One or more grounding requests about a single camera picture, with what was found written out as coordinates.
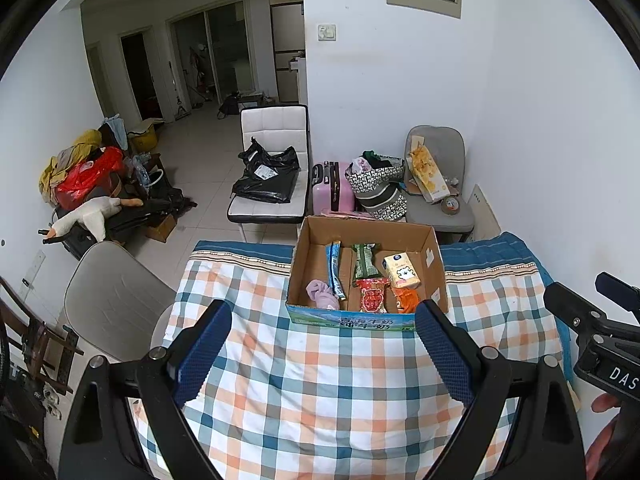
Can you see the yellow snack box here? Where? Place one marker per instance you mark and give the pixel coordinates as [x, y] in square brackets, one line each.
[427, 172]

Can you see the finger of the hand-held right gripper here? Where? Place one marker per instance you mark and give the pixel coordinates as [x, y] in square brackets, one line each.
[570, 307]
[620, 292]

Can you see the coat rack with clothes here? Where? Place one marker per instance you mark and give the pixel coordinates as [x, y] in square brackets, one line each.
[200, 67]

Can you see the person's right hand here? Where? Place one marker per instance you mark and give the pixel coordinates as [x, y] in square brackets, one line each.
[607, 440]

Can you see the light blue cloth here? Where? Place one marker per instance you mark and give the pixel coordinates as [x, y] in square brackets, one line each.
[116, 132]

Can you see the red snack packet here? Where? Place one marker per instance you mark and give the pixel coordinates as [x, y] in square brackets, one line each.
[372, 297]

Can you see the grey shell chair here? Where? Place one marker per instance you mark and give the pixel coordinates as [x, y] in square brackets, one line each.
[115, 300]

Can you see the green snack packet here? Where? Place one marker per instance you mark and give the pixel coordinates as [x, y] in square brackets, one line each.
[364, 262]

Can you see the pink suitcase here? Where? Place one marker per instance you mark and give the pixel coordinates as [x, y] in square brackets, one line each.
[340, 192]

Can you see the white wall panel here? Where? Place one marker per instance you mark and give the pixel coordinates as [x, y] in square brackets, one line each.
[485, 210]

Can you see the yellow cloth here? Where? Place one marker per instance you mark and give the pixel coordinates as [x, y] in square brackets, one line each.
[87, 140]

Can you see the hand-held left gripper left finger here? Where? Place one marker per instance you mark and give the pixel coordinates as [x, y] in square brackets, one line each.
[200, 355]

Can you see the orange snack packet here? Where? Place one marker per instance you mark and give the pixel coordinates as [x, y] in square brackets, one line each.
[406, 301]

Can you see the white light switch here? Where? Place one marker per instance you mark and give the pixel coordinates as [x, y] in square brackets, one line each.
[326, 32]

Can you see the yellow bin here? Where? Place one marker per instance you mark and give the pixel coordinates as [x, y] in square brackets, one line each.
[145, 140]

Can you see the black plastic bag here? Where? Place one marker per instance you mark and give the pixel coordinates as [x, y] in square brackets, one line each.
[265, 185]

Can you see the small brown cardboard box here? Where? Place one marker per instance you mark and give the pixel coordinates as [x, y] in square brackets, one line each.
[162, 230]

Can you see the black white patterned tote bag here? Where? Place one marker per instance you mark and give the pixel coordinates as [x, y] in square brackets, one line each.
[375, 182]

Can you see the black folded stroller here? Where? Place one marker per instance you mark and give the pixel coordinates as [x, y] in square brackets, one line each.
[160, 205]

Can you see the purple sock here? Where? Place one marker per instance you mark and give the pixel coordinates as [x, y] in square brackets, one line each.
[322, 295]

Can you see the cardboard box with blue print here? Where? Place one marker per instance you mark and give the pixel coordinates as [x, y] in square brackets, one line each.
[315, 260]

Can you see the tape roll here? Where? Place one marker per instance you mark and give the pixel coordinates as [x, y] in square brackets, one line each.
[450, 205]

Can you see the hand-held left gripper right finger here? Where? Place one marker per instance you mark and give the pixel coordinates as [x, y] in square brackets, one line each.
[445, 355]

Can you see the yellow white tissue pack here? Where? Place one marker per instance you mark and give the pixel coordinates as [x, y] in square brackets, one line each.
[402, 272]

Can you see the white goose plush toy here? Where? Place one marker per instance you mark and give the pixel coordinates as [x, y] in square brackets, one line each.
[95, 212]

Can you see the plaid blanket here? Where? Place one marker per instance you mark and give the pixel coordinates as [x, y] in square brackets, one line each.
[325, 400]

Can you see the blue stick snack packet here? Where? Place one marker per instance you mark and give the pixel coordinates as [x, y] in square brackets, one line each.
[334, 270]

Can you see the dark wooden chair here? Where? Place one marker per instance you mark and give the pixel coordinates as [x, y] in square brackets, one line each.
[55, 355]

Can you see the white padded chair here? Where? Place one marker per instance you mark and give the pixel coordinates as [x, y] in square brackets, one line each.
[275, 122]

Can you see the red plastic bag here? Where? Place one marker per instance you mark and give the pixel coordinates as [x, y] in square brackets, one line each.
[85, 182]

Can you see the grey cushioned chair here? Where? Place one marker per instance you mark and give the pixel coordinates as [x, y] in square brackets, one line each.
[440, 140]

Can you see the black floor bag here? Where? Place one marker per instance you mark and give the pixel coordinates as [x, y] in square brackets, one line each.
[230, 106]

